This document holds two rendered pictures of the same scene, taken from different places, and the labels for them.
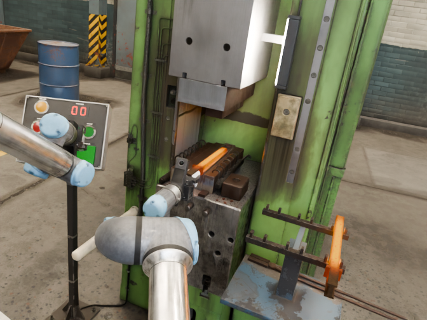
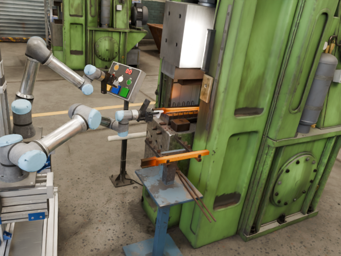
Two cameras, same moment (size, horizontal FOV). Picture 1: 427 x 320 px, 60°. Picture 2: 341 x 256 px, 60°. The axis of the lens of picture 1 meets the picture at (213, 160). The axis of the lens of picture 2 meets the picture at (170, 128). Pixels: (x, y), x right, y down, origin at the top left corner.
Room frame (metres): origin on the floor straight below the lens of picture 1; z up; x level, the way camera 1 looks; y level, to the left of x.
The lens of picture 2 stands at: (-0.15, -1.34, 1.82)
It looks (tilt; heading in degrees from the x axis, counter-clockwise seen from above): 24 degrees down; 40
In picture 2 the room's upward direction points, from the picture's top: 8 degrees clockwise
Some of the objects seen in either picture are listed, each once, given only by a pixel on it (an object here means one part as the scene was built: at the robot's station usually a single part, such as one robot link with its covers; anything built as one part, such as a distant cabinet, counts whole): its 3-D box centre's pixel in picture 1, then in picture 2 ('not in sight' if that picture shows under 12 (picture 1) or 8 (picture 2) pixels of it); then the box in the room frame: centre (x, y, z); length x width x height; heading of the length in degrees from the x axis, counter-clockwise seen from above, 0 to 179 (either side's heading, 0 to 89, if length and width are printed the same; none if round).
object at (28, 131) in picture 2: not in sight; (23, 127); (0.58, 0.57, 0.87); 0.15 x 0.15 x 0.10
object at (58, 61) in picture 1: (59, 73); not in sight; (5.63, 2.51, 0.44); 0.59 x 0.59 x 0.88
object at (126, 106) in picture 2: (72, 231); (124, 133); (1.52, 0.63, 0.54); 0.04 x 0.04 x 1.08; 72
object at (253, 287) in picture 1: (284, 294); (167, 183); (1.10, -0.33, 0.70); 0.40 x 0.30 x 0.02; 71
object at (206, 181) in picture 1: (210, 162); (185, 113); (1.62, 0.01, 0.96); 0.42 x 0.20 x 0.09; 162
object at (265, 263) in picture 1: (321, 286); (190, 189); (1.15, -0.47, 0.71); 0.60 x 0.04 x 0.01; 65
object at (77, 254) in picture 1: (107, 231); (132, 135); (1.45, 0.44, 0.62); 0.44 x 0.05 x 0.05; 162
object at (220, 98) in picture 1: (220, 87); (192, 68); (1.62, 0.01, 1.32); 0.42 x 0.20 x 0.10; 162
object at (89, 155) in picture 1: (86, 154); (124, 92); (1.41, 0.53, 1.01); 0.07 x 0.05 x 0.07; 97
